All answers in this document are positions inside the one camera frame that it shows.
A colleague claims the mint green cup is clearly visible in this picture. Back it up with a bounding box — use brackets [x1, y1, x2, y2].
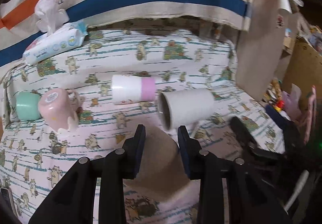
[16, 92, 41, 121]

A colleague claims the white and pink cup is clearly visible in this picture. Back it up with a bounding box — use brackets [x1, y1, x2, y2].
[111, 75, 156, 105]

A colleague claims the wooden cabinet panel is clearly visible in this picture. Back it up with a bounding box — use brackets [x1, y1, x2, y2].
[236, 0, 298, 101]

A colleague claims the pink mug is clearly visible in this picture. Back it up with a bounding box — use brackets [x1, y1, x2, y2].
[38, 88, 81, 135]

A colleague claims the cat print bed sheet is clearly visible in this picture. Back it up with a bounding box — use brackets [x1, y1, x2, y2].
[1, 19, 285, 223]

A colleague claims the wet wipes pack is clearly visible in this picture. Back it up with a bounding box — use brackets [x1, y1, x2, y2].
[22, 0, 88, 66]

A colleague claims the white mug with handle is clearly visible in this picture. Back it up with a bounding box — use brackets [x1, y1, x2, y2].
[157, 89, 216, 131]

